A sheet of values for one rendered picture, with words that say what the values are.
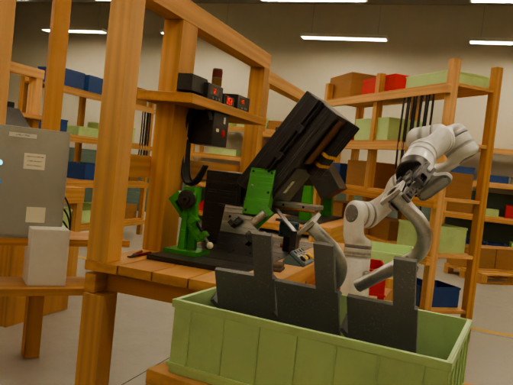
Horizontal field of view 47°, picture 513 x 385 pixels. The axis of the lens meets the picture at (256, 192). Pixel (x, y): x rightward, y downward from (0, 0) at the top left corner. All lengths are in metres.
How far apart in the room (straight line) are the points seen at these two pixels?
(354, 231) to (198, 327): 0.80
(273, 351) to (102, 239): 1.05
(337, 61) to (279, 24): 1.45
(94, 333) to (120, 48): 1.02
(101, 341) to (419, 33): 10.17
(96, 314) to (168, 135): 0.78
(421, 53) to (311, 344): 10.59
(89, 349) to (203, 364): 0.96
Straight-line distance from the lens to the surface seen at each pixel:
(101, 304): 2.20
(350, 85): 6.43
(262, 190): 2.55
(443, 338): 1.58
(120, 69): 2.15
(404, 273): 1.21
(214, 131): 2.58
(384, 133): 5.68
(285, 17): 12.35
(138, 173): 2.43
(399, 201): 1.21
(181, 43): 2.50
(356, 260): 1.98
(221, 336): 1.32
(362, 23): 11.94
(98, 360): 2.26
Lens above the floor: 1.28
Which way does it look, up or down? 3 degrees down
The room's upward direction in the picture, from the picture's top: 6 degrees clockwise
